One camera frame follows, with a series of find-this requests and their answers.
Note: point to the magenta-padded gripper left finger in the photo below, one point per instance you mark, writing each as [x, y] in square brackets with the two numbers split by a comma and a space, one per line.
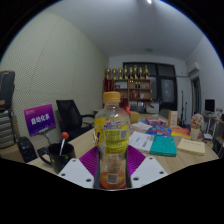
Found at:
[80, 168]

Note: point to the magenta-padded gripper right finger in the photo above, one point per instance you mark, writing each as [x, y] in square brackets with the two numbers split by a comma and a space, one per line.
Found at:
[146, 170]

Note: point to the clear yellow-labelled drink bottle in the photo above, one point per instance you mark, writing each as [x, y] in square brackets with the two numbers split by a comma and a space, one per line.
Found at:
[111, 133]

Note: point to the black dotted mug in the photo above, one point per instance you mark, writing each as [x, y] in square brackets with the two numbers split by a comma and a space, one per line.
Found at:
[60, 160]

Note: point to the teal book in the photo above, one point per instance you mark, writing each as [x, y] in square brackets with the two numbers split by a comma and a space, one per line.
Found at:
[163, 146]

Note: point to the white printed booklet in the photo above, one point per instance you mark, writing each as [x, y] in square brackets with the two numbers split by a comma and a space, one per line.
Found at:
[141, 140]

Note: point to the pale yellow notepad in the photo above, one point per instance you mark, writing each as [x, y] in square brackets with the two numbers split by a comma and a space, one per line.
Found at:
[95, 136]

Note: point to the red-tipped white stirrer stick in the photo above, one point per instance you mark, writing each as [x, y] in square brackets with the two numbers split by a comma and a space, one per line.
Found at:
[64, 136]

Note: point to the blue colourful book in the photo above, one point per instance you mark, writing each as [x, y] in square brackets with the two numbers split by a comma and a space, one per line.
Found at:
[159, 131]

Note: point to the white magazine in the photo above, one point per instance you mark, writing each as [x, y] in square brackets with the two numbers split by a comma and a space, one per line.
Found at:
[140, 126]

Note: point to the pink flat box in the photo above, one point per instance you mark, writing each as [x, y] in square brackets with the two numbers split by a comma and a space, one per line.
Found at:
[155, 121]

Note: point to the beige book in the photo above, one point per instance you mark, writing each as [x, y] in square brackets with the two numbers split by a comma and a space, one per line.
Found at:
[191, 146]

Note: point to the orange colourful book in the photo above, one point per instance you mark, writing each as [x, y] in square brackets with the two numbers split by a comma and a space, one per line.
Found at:
[181, 132]

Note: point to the black office chair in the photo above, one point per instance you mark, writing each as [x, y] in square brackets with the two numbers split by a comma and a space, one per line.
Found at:
[70, 116]

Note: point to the yellow gift box red ribbon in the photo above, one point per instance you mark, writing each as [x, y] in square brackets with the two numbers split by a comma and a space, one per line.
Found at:
[134, 117]

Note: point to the black pouch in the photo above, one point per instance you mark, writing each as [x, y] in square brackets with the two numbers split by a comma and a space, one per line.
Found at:
[27, 149]

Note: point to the orange upright carton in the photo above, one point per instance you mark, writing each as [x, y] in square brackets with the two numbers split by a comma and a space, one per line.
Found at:
[173, 119]

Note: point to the purple desk sign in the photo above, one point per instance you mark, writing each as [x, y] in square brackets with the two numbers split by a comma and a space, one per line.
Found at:
[40, 120]

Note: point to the pink flowers in white vase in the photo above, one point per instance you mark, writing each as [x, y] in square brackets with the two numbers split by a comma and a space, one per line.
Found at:
[196, 123]

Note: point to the thin black tripod stand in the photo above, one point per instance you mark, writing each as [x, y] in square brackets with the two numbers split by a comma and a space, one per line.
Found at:
[183, 110]

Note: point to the cluttered wooden side desk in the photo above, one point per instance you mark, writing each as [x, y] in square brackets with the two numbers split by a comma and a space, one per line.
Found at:
[216, 133]

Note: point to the wooden shelf unit with trophies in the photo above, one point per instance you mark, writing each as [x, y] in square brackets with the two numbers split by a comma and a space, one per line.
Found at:
[133, 90]

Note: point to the black framed glass door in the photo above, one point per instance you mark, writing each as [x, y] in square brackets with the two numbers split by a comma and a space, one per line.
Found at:
[165, 90]

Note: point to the grey ribbed case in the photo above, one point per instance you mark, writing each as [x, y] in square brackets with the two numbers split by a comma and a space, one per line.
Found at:
[6, 129]

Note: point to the black computer monitor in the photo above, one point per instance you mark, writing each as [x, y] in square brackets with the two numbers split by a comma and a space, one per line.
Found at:
[210, 105]

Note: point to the black backpack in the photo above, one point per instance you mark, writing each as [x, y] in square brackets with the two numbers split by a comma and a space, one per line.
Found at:
[6, 90]

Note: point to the white wall air conditioner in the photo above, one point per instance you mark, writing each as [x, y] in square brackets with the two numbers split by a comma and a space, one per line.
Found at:
[194, 68]

